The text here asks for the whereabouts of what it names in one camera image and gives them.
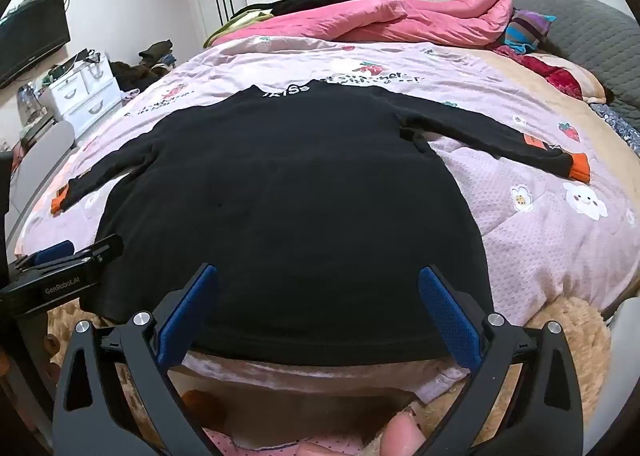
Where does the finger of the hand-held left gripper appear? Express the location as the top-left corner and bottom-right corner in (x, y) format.
(30, 234), (124, 283)
(10, 241), (77, 273)

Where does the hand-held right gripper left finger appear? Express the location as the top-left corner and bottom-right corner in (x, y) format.
(52, 263), (221, 456)

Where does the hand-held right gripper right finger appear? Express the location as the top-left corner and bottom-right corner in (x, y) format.
(417, 265), (586, 456)

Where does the black long-sleeved sweater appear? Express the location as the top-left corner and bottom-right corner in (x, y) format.
(50, 78), (592, 367)

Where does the dark clothes pile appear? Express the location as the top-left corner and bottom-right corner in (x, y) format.
(109, 61), (166, 92)

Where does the person's right hand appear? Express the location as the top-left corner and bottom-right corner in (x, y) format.
(379, 413), (428, 456)

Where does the pink strawberry printed blanket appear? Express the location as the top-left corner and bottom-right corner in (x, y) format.
(15, 33), (640, 407)

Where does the white drawer cabinet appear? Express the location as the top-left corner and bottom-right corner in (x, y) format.
(39, 56), (121, 132)

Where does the clear kettle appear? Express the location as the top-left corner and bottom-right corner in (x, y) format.
(17, 83), (41, 119)

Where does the pink dotted pajamas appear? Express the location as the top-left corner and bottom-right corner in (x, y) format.
(202, 428), (386, 456)

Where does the olive garment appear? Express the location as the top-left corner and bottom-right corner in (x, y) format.
(139, 39), (173, 69)

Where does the black television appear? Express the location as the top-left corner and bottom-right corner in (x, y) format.
(0, 0), (71, 89)

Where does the tan bed sheet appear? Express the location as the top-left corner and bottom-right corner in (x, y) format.
(490, 46), (640, 217)

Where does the blue floral cloth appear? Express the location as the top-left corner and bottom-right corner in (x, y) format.
(590, 102), (640, 154)

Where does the green cloth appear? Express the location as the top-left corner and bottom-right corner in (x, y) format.
(202, 8), (276, 48)

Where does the red patterned blanket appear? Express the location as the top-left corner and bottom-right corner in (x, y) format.
(492, 43), (586, 99)

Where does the cream fleece blanket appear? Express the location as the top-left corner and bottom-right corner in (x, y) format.
(550, 61), (608, 104)

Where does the striped pillow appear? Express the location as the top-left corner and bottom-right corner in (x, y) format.
(502, 10), (557, 54)

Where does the pink quilt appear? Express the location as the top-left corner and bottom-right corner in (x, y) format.
(205, 0), (516, 49)

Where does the grey quilted headboard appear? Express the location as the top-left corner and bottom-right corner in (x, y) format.
(480, 0), (640, 122)

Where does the black cloth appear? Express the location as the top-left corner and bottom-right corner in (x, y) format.
(235, 0), (362, 17)

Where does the grey bed frame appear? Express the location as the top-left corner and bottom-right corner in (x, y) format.
(607, 296), (640, 387)

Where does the white handled basket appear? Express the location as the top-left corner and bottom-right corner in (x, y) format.
(70, 50), (101, 74)

